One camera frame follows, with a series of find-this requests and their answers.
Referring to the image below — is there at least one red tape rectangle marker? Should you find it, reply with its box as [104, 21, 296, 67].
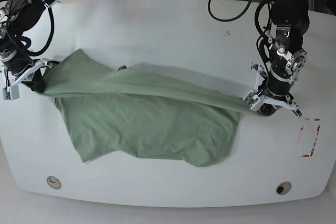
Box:
[298, 118, 321, 157]

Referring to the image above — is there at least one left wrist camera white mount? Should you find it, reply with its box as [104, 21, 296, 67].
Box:
[242, 63, 293, 112]

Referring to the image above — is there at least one left table grommet hole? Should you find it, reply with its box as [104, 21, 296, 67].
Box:
[46, 176, 61, 190]

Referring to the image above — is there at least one green T-shirt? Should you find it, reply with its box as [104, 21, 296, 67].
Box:
[43, 50, 260, 167]

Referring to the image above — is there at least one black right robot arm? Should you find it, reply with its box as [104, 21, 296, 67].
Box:
[1, 0, 57, 100]

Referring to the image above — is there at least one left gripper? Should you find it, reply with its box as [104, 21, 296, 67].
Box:
[258, 25, 307, 117]

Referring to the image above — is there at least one right table grommet hole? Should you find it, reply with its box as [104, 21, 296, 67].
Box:
[276, 182, 292, 195]

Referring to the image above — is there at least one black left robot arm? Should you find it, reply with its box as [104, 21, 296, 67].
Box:
[255, 0, 310, 105]

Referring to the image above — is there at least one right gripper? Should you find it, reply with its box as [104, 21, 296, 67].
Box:
[1, 42, 59, 93]

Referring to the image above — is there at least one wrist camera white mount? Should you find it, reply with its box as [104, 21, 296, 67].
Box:
[242, 63, 293, 112]
[1, 60, 46, 101]

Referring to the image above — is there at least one table grommet hole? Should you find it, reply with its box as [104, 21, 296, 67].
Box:
[46, 176, 61, 190]
[276, 182, 292, 195]

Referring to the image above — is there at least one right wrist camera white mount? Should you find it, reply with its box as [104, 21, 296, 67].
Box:
[1, 60, 46, 101]

